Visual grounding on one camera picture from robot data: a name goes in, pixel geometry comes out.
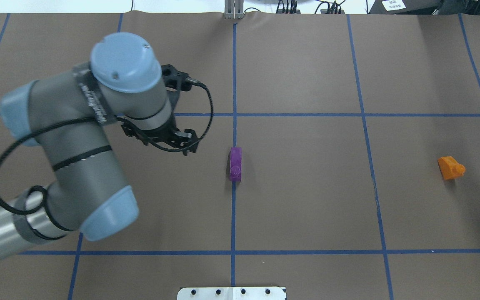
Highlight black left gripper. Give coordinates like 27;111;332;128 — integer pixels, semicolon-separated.
120;64;200;156

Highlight purple trapezoid block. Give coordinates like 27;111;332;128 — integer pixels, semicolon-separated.
229;147;242;182

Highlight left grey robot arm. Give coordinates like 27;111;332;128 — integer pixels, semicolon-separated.
0;32;208;260

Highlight orange trapezoid block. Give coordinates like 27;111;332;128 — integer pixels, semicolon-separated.
437;156;465;180

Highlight black box with label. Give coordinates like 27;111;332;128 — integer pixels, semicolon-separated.
368;0;480;15

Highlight grey aluminium frame post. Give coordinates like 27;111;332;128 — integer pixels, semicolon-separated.
223;0;245;20

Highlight black cables at table edge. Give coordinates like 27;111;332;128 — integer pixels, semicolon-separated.
276;0;346;15

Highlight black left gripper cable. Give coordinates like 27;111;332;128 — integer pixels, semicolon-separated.
0;78;214;215

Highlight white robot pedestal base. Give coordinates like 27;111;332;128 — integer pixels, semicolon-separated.
177;286;287;300

